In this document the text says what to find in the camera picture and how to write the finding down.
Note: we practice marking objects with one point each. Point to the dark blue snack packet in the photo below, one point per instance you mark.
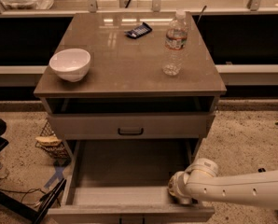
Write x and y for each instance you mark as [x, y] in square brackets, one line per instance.
[139, 31]

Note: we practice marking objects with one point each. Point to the white ceramic bowl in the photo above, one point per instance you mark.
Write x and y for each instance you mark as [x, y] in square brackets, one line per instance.
[70, 64]

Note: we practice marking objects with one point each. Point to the clear plastic water bottle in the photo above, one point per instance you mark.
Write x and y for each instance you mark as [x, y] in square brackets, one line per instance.
[175, 43]

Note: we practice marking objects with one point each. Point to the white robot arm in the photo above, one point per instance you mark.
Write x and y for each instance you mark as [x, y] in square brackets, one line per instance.
[200, 181]

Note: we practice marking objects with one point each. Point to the blue tape cross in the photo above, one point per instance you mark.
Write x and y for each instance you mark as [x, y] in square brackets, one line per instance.
[58, 175]

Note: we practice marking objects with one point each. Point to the tan sponge in basket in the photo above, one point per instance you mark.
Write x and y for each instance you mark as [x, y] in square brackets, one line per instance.
[48, 140]

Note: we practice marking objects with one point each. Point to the grey drawer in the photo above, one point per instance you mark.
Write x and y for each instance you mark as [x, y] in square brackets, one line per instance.
[131, 126]
[126, 182]

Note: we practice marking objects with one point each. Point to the grey drawer cabinet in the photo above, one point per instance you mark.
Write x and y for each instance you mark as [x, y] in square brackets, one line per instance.
[126, 74]

